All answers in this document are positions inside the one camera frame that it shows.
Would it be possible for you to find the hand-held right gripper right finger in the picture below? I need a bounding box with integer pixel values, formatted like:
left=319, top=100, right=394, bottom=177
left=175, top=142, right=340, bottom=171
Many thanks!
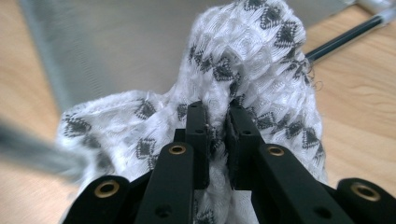
left=224, top=99, right=266, bottom=191

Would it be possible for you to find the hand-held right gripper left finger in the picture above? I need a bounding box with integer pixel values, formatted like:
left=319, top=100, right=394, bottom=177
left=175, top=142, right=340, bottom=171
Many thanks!
left=174, top=100, right=210, bottom=190

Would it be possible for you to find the white black patterned cloth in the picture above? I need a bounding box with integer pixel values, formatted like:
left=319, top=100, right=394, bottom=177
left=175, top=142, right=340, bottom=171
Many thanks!
left=55, top=0, right=328, bottom=224

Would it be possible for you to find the silver metal shelf rack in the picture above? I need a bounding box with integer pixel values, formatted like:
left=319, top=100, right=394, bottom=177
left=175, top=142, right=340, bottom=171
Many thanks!
left=0, top=0, right=396, bottom=185

